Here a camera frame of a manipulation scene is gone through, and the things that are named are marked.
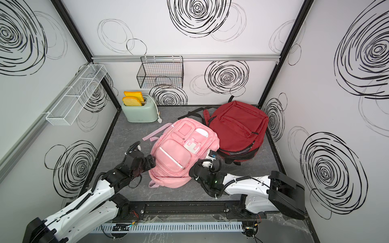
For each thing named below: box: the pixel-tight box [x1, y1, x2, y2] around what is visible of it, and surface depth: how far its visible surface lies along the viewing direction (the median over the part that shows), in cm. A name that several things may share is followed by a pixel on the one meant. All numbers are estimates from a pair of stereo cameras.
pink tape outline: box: [142, 117, 220, 188], surface depth 89 cm
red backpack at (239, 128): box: [177, 96, 269, 166], surface depth 98 cm
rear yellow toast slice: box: [123, 91, 145, 102], surface depth 100 cm
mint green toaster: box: [121, 94, 159, 123], surface depth 104 cm
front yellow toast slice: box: [122, 96, 143, 107], surface depth 99 cm
